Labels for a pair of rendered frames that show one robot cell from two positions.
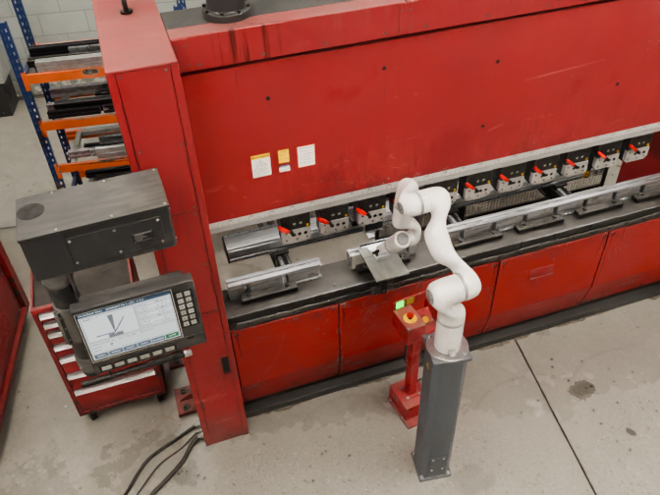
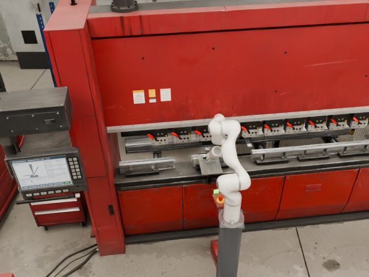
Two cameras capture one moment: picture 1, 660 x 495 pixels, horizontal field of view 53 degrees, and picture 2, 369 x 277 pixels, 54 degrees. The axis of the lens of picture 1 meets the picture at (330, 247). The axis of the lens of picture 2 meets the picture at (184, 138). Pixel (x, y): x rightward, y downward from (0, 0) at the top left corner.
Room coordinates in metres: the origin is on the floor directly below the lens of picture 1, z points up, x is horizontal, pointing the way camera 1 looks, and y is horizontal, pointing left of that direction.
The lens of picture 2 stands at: (0.08, -0.55, 3.09)
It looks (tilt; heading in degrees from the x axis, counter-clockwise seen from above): 36 degrees down; 11
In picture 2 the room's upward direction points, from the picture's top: 1 degrees counter-clockwise
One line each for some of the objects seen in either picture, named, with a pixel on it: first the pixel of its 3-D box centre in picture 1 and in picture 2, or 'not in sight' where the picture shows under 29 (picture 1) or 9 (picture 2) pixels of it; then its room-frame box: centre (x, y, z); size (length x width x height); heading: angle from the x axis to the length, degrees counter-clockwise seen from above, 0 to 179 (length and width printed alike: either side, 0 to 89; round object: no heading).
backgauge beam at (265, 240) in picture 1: (416, 204); (241, 136); (3.07, -0.52, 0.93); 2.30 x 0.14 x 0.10; 107
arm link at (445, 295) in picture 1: (446, 301); (229, 189); (1.92, -0.48, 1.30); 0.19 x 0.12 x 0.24; 111
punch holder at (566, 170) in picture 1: (573, 158); (336, 119); (3.01, -1.35, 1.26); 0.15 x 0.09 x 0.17; 107
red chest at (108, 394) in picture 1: (104, 332); (57, 182); (2.54, 1.31, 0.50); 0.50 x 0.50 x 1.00; 17
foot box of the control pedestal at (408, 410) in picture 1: (412, 401); (222, 252); (2.31, -0.45, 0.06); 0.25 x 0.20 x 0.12; 24
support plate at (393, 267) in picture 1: (383, 261); (210, 164); (2.52, -0.27, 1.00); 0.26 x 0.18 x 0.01; 17
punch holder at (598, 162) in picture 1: (603, 151); (358, 117); (3.07, -1.54, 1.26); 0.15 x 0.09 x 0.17; 107
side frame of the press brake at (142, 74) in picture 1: (181, 244); (97, 137); (2.53, 0.75, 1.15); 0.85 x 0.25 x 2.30; 17
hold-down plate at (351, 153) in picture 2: (598, 208); (353, 153); (3.03, -1.59, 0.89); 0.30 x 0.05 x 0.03; 107
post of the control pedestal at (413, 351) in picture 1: (412, 361); not in sight; (2.34, -0.44, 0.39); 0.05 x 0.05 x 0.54; 24
